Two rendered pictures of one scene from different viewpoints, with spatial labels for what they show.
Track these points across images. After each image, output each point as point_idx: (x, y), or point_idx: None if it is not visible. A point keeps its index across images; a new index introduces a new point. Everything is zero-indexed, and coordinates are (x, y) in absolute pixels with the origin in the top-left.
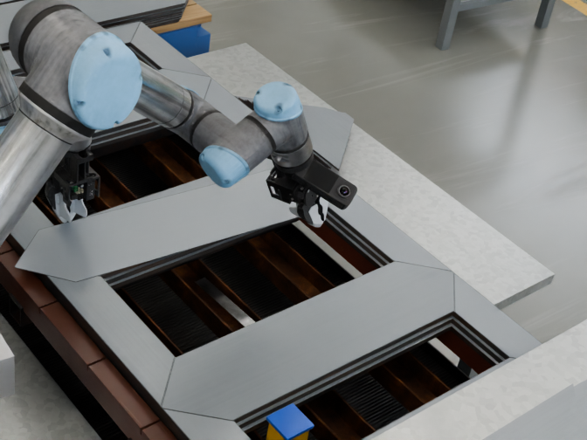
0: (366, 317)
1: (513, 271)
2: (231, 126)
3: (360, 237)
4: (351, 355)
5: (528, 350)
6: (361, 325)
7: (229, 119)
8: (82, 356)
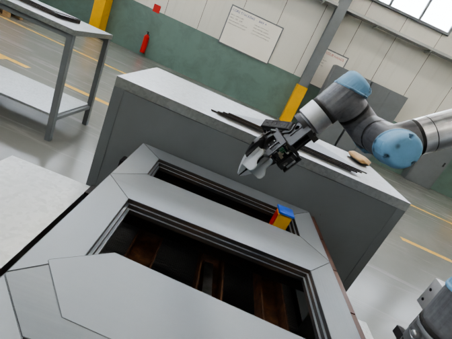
0: (192, 204)
1: (25, 171)
2: (376, 116)
3: (112, 221)
4: (222, 206)
5: (146, 153)
6: (200, 206)
7: (373, 118)
8: (357, 321)
